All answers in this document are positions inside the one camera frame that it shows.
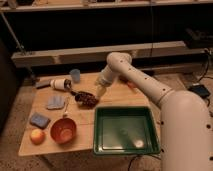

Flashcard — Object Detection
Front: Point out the dark grape bunch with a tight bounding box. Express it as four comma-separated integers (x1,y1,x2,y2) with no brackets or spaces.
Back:
75,92,99,108

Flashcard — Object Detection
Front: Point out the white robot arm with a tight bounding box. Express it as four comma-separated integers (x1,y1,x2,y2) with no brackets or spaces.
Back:
96,52,213,171

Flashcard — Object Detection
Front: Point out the red bowl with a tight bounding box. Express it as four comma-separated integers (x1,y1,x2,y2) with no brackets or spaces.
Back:
50,118,77,144

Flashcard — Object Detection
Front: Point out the light blue cup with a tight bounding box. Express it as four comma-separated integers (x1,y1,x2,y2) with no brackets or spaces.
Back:
69,69,80,83

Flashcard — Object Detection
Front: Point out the orange carrot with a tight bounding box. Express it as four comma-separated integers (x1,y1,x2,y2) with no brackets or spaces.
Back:
127,82,137,89

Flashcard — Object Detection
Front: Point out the white cylindrical jar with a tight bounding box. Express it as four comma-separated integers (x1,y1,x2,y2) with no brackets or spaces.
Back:
50,78,72,91

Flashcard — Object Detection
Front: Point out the wooden spoon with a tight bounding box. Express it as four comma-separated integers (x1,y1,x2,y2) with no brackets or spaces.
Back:
62,97,70,118

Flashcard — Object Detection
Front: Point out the green plastic tray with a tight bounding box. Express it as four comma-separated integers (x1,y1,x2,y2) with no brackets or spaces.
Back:
93,106,160,155

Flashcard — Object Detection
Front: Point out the light blue cloth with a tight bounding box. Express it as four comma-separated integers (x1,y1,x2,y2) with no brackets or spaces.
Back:
46,95,65,110

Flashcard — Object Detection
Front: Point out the grey flat remote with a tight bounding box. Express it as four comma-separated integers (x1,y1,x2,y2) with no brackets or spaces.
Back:
35,80,51,89

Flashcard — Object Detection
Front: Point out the blue sponge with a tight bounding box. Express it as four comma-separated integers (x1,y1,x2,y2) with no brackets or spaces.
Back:
30,113,50,129

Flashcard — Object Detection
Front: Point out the wooden shelf beam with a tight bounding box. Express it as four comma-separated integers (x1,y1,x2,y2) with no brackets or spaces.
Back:
12,41,204,68

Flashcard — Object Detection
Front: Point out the yellow-red apple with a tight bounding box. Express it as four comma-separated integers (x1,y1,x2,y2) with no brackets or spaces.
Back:
30,129,45,145

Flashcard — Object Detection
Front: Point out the black power adapter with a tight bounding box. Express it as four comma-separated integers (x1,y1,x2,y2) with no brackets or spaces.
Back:
188,84,210,99

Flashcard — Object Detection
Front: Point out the black floor cable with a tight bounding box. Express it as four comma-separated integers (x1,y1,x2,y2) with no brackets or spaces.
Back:
127,153,162,171

